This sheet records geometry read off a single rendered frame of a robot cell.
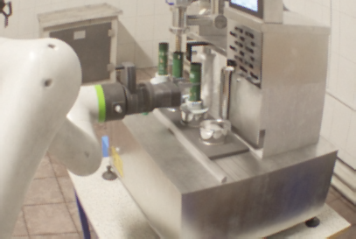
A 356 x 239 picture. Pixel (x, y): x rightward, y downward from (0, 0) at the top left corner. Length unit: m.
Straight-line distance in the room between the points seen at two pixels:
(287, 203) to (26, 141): 0.80
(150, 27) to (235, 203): 4.11
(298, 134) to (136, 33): 3.98
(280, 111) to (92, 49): 3.23
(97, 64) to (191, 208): 3.33
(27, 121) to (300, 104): 0.75
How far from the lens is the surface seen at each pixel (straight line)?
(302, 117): 1.17
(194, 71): 1.21
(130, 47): 5.06
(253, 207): 1.12
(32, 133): 0.58
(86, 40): 4.18
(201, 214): 1.05
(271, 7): 1.02
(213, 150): 1.14
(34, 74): 0.59
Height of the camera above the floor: 1.55
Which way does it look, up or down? 22 degrees down
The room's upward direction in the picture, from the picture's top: 2 degrees clockwise
